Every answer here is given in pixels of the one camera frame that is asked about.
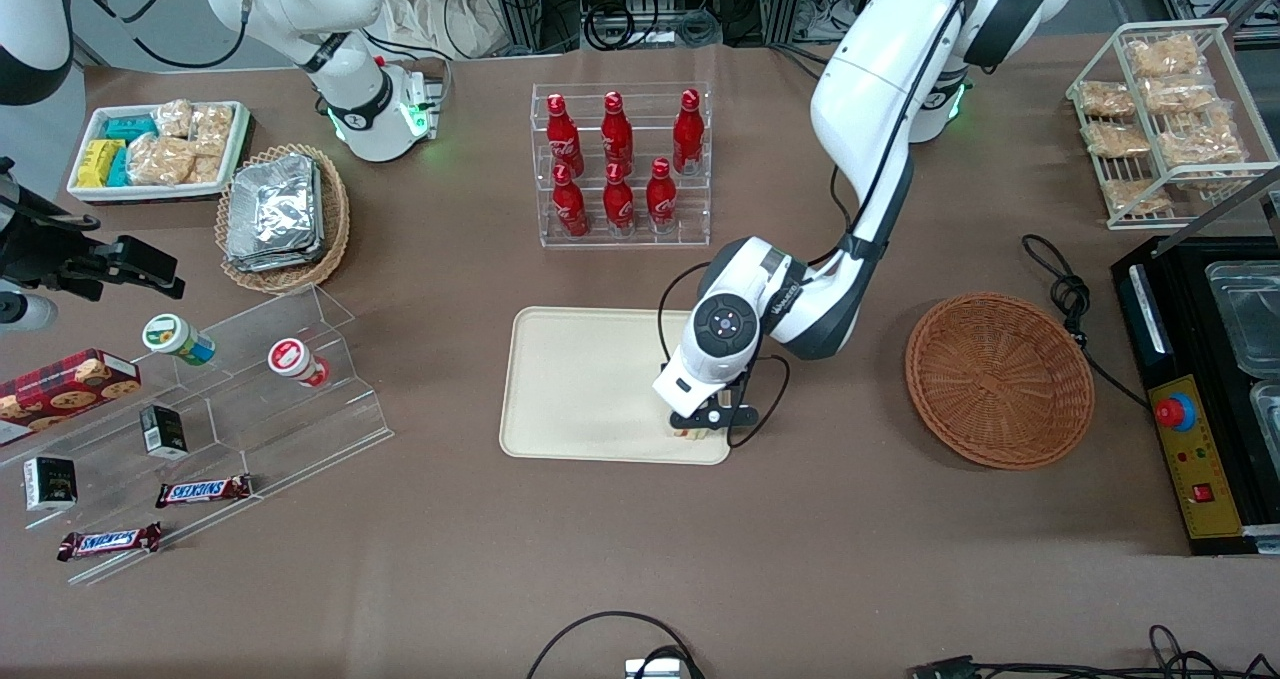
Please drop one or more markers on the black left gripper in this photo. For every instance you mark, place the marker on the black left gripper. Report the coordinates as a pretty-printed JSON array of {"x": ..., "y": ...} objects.
[{"x": 735, "y": 390}]

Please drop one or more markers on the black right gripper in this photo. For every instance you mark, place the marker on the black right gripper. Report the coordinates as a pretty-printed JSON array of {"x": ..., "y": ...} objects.
[{"x": 42, "y": 247}]

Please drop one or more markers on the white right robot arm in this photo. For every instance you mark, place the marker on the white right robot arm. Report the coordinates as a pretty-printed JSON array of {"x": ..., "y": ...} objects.
[{"x": 300, "y": 4}]

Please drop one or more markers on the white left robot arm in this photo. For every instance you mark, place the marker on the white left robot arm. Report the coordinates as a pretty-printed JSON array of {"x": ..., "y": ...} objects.
[{"x": 870, "y": 89}]

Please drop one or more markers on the white rectangular snack tray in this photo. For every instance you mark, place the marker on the white rectangular snack tray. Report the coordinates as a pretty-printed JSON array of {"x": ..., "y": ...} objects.
[{"x": 150, "y": 192}]

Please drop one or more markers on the beige rectangular tray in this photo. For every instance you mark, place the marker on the beige rectangular tray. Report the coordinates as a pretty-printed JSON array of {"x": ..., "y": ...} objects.
[{"x": 580, "y": 384}]

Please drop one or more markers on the oval light wicker basket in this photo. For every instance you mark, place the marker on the oval light wicker basket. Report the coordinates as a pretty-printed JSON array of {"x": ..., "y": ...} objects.
[{"x": 335, "y": 224}]

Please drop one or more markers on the round brown wicker basket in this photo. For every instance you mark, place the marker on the round brown wicker basket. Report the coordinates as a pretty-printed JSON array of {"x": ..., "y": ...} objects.
[{"x": 1000, "y": 379}]

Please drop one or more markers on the green lid cup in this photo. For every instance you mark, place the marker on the green lid cup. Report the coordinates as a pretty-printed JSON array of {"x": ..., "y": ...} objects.
[{"x": 170, "y": 335}]

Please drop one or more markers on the teal snack packet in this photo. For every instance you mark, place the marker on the teal snack packet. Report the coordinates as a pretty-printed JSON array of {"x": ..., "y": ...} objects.
[
  {"x": 130, "y": 128},
  {"x": 119, "y": 169}
]

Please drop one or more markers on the clear bag rice crackers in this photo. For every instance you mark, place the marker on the clear bag rice crackers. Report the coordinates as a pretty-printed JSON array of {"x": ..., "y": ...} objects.
[
  {"x": 207, "y": 169},
  {"x": 160, "y": 159},
  {"x": 174, "y": 119},
  {"x": 213, "y": 129}
]

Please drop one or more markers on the yellow snack packet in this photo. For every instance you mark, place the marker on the yellow snack packet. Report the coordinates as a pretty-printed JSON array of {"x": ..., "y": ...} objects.
[{"x": 98, "y": 163}]

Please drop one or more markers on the silver foil pack stack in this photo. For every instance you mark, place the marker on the silver foil pack stack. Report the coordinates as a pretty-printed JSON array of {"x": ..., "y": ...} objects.
[{"x": 275, "y": 214}]

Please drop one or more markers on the red tartan cookie box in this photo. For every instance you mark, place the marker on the red tartan cookie box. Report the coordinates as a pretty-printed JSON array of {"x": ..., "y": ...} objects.
[{"x": 60, "y": 389}]

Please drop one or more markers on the small black carton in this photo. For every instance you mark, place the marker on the small black carton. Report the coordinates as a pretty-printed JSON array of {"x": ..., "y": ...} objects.
[
  {"x": 163, "y": 431},
  {"x": 50, "y": 483}
]

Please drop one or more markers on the red lid cup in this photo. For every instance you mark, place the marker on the red lid cup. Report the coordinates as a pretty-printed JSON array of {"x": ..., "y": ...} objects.
[{"x": 292, "y": 359}]

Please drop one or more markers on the clear acrylic stepped display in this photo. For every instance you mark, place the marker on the clear acrylic stepped display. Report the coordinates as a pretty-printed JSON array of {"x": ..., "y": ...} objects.
[{"x": 250, "y": 429}]

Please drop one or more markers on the clear acrylic bottle rack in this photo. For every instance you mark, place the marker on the clear acrylic bottle rack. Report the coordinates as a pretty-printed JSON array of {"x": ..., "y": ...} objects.
[{"x": 640, "y": 241}]

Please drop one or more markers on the red cola bottle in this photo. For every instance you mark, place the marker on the red cola bottle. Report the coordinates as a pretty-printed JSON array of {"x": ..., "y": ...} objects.
[
  {"x": 570, "y": 209},
  {"x": 562, "y": 134},
  {"x": 617, "y": 131},
  {"x": 661, "y": 202},
  {"x": 688, "y": 131},
  {"x": 619, "y": 206}
]

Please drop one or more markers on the brown snickers bar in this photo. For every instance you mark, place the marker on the brown snickers bar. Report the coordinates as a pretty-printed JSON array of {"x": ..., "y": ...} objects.
[
  {"x": 203, "y": 491},
  {"x": 108, "y": 541}
]

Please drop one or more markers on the small silver device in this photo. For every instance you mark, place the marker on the small silver device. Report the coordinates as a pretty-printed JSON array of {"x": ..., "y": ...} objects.
[{"x": 655, "y": 670}]

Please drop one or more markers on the beige cloth bag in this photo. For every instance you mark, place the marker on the beige cloth bag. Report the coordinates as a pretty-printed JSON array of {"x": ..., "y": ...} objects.
[{"x": 440, "y": 9}]

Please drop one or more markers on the red emergency stop button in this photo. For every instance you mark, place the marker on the red emergency stop button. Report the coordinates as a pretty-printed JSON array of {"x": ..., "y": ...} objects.
[{"x": 1177, "y": 412}]

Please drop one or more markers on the clear bag fried snack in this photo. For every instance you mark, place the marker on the clear bag fried snack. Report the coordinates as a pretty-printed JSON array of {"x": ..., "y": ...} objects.
[
  {"x": 1178, "y": 94},
  {"x": 1106, "y": 97},
  {"x": 1135, "y": 196},
  {"x": 1116, "y": 139},
  {"x": 1162, "y": 56},
  {"x": 1200, "y": 144}
]

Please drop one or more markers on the black box yellow control panel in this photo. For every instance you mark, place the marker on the black box yellow control panel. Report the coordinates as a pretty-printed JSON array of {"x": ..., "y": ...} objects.
[{"x": 1200, "y": 479}]

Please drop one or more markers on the steel food container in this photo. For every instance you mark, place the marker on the steel food container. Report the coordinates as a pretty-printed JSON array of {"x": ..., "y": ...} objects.
[
  {"x": 1245, "y": 304},
  {"x": 1268, "y": 419}
]

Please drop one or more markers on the grey metal bar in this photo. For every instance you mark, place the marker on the grey metal bar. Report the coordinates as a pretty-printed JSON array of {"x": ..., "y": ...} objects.
[{"x": 1225, "y": 199}]

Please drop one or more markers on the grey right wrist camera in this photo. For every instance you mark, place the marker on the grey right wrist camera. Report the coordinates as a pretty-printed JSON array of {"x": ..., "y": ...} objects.
[{"x": 25, "y": 312}]

